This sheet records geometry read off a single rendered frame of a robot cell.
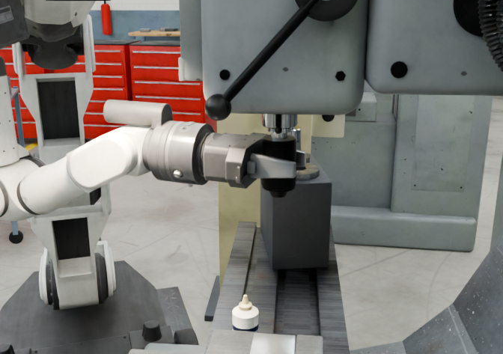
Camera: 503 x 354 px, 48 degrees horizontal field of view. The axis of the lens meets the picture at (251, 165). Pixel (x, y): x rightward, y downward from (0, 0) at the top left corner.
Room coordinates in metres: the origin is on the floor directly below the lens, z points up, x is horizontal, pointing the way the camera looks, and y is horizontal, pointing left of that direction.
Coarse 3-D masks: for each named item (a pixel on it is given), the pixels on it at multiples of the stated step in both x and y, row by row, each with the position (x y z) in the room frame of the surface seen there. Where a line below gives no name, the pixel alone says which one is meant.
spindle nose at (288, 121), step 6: (264, 114) 0.73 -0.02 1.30; (270, 114) 0.73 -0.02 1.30; (264, 120) 0.73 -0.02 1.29; (270, 120) 0.73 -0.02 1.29; (282, 120) 0.72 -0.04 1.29; (288, 120) 0.72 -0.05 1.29; (294, 120) 0.73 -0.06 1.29; (264, 126) 0.73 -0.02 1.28; (270, 126) 0.73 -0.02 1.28; (282, 126) 0.72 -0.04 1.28; (288, 126) 0.72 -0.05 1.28; (294, 126) 0.73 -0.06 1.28
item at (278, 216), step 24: (312, 168) 1.12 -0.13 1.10; (264, 192) 1.19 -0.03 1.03; (288, 192) 1.06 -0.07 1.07; (312, 192) 1.07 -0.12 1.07; (264, 216) 1.19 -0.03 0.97; (288, 216) 1.06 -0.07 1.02; (312, 216) 1.07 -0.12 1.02; (264, 240) 1.19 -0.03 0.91; (288, 240) 1.06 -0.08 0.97; (312, 240) 1.07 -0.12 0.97; (288, 264) 1.06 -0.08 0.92; (312, 264) 1.07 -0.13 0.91
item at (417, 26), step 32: (384, 0) 0.62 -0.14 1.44; (416, 0) 0.61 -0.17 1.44; (448, 0) 0.61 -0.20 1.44; (384, 32) 0.62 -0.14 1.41; (416, 32) 0.61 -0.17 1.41; (448, 32) 0.61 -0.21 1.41; (480, 32) 0.60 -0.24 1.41; (384, 64) 0.62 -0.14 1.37; (416, 64) 0.61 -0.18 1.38; (448, 64) 0.61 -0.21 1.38; (480, 64) 0.61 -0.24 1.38
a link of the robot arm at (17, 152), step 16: (0, 80) 0.91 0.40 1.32; (0, 96) 0.91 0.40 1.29; (0, 112) 0.90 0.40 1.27; (0, 128) 0.89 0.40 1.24; (0, 144) 0.89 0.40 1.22; (16, 144) 0.93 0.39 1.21; (0, 160) 0.89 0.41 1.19; (16, 160) 0.92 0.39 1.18; (0, 192) 0.84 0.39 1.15; (0, 208) 0.84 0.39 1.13
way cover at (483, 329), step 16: (496, 256) 0.85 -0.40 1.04; (480, 272) 0.86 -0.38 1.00; (496, 272) 0.82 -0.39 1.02; (464, 288) 0.88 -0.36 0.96; (480, 288) 0.83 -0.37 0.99; (496, 288) 0.79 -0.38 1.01; (464, 304) 0.85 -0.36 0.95; (480, 304) 0.81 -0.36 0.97; (496, 304) 0.77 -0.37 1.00; (432, 320) 0.88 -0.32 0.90; (448, 320) 0.85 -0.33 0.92; (464, 320) 0.82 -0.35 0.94; (480, 320) 0.78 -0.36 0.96; (496, 320) 0.75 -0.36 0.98; (416, 336) 0.87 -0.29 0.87; (432, 336) 0.84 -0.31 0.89; (448, 336) 0.81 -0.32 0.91; (464, 336) 0.79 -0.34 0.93; (480, 336) 0.76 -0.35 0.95; (496, 336) 0.72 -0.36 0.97; (352, 352) 0.89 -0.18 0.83; (368, 352) 0.88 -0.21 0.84; (384, 352) 0.87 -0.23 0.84; (400, 352) 0.86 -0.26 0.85; (416, 352) 0.83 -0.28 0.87; (432, 352) 0.81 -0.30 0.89; (448, 352) 0.78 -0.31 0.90; (464, 352) 0.76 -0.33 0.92; (480, 352) 0.73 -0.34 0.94; (496, 352) 0.70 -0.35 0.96
